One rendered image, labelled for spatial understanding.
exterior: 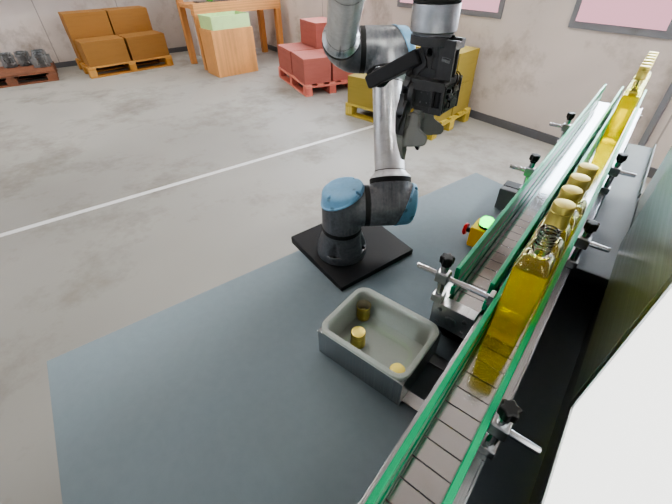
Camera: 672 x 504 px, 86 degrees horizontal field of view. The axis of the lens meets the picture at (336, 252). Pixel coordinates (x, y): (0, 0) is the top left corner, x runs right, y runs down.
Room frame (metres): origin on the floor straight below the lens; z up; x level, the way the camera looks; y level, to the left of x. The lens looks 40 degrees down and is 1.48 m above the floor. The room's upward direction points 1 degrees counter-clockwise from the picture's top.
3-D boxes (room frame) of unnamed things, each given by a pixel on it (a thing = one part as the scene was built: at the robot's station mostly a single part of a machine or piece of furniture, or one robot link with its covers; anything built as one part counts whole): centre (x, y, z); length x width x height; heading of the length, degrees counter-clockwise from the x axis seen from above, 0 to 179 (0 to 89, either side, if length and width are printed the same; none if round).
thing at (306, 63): (5.78, 0.25, 0.38); 1.32 x 1.01 x 0.76; 35
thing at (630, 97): (1.40, -1.12, 1.02); 0.06 x 0.06 x 0.28; 51
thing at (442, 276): (0.54, -0.24, 0.95); 0.17 x 0.03 x 0.12; 51
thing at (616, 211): (1.00, -0.92, 0.84); 0.95 x 0.09 x 0.11; 141
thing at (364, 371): (0.50, -0.12, 0.79); 0.27 x 0.17 x 0.08; 51
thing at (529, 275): (0.46, -0.34, 0.99); 0.06 x 0.06 x 0.21; 52
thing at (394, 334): (0.51, -0.10, 0.80); 0.22 x 0.17 x 0.09; 51
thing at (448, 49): (0.68, -0.17, 1.32); 0.09 x 0.08 x 0.12; 51
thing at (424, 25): (0.68, -0.17, 1.40); 0.08 x 0.08 x 0.05
